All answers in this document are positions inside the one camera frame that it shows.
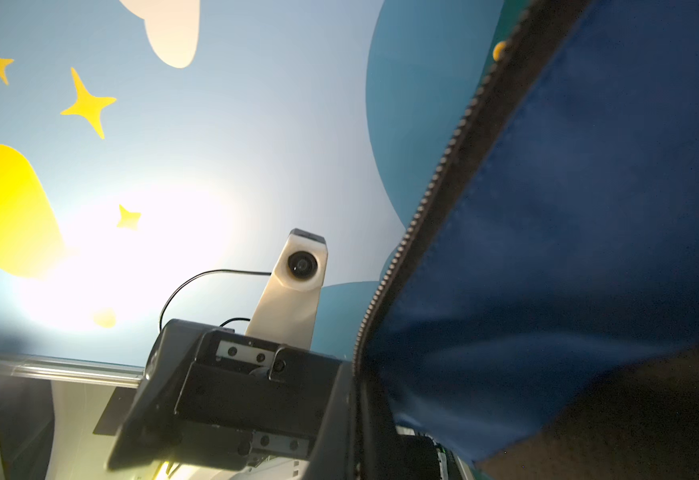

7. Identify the dark blue jacket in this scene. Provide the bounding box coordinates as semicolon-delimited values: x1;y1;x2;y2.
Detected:
351;1;699;479

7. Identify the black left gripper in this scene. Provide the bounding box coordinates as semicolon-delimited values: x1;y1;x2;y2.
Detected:
107;319;344;471

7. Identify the black left camera cable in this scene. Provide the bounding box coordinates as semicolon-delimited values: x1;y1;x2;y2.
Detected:
158;268;273;333

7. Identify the horizontal back aluminium rail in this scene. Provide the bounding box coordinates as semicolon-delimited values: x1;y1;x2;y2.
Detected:
0;352;143;389

